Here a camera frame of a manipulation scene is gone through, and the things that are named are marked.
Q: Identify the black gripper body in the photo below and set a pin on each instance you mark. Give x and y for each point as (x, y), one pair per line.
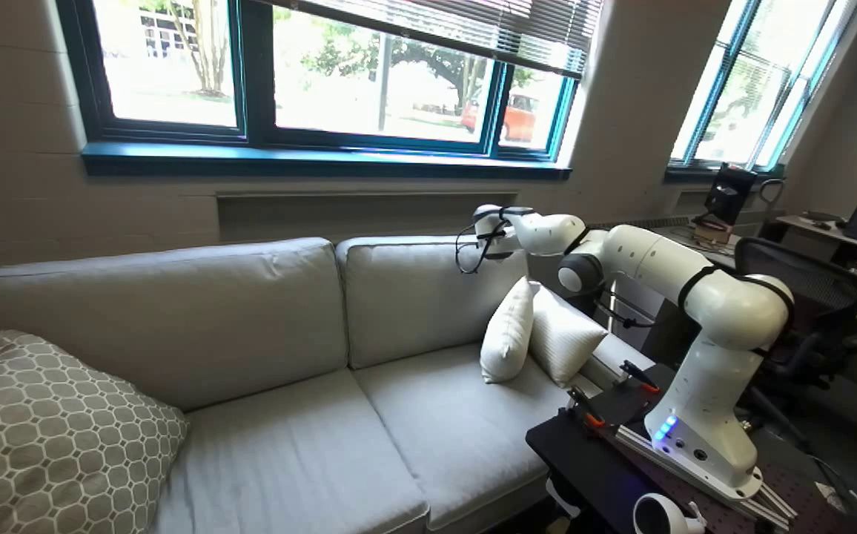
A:
(491, 221)

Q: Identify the cream striped pillow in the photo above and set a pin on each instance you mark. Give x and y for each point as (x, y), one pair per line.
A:
(509, 331)
(565, 337)

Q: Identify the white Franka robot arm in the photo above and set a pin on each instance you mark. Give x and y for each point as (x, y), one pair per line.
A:
(732, 306)

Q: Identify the red car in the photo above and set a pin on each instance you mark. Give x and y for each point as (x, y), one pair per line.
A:
(517, 117)

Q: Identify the grey metal cabinet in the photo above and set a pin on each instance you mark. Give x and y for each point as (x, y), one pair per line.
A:
(635, 315)

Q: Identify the grey window blinds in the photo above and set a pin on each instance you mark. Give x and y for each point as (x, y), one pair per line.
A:
(506, 31)

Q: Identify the black orange clamp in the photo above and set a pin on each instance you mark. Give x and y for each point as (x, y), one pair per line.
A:
(592, 414)
(643, 380)

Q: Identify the black electronics box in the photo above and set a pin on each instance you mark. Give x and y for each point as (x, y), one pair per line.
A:
(728, 193)

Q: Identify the black robot table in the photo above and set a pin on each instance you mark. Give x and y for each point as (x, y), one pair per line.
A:
(593, 464)

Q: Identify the blue framed wide window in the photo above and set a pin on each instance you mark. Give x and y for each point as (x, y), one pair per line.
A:
(249, 70)

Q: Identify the blue framed narrow window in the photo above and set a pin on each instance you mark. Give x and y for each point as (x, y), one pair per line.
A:
(764, 77)

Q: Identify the grey fabric sofa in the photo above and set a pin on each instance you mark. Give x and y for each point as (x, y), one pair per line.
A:
(297, 464)

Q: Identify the black office chair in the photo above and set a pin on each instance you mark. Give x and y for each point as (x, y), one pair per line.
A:
(821, 285)

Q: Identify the white VR controller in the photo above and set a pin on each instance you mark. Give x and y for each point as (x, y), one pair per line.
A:
(694, 521)

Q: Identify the lattice patterned pillow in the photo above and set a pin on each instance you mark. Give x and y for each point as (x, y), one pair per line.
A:
(41, 447)

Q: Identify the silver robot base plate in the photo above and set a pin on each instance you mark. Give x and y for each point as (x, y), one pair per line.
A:
(758, 498)

